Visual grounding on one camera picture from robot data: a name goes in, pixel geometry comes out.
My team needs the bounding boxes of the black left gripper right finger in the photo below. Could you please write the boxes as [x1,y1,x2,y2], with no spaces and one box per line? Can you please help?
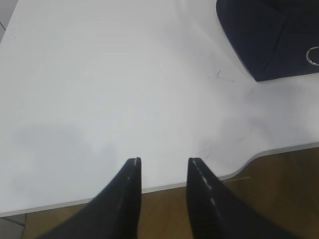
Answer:
[186,158,296,239]

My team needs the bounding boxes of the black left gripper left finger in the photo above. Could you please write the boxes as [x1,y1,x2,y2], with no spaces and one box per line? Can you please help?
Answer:
[41,158,142,239]

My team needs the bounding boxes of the silver zipper pull ring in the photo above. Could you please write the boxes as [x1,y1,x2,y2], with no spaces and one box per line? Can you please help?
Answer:
[305,46,319,66]

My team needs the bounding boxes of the navy blue lunch bag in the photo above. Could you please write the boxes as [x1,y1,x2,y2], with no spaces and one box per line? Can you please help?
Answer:
[216,0,319,82]

